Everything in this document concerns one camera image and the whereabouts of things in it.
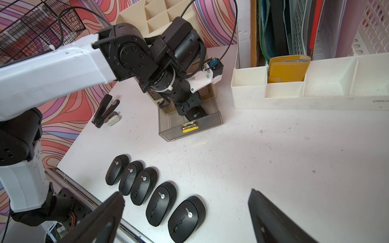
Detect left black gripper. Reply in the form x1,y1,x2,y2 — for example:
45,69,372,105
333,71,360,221
173,92,203,117

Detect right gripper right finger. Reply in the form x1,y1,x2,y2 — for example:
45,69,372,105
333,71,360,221
248,189,316,243

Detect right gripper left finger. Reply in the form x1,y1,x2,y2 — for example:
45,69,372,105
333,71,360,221
60,192,125,243

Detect transparent bottom drawer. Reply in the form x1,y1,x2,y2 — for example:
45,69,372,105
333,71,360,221
158,85,223,142

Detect black computer mouse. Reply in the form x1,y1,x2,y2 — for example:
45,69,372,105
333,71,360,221
145,181,177,227
130,167,158,206
119,161,144,196
105,154,130,186
184,106,208,121
168,195,206,243

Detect beige drawer organizer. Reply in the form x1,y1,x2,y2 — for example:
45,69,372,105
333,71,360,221
115,0,205,41

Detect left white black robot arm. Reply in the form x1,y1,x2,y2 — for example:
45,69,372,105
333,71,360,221
1,17,206,226

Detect black stapler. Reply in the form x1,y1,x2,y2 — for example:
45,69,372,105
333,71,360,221
92,94,120,128

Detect brown cardboard folder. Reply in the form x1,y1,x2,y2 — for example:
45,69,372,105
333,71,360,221
250,0,259,67

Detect white book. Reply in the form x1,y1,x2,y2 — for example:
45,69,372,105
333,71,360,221
237,0,251,68

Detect green folder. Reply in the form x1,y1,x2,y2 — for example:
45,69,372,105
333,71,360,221
258,1,289,62

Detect translucent grey folders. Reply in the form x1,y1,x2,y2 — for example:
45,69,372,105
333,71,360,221
283,1,367,60

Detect white file rack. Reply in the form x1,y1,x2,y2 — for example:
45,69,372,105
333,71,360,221
231,1,389,110

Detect aluminium rail base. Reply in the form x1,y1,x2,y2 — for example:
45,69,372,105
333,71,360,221
46,169,152,243

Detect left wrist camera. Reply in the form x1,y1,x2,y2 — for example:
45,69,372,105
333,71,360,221
186,59,224,93

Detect left black wire basket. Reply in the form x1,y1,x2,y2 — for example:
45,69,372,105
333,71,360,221
1,1,86,65

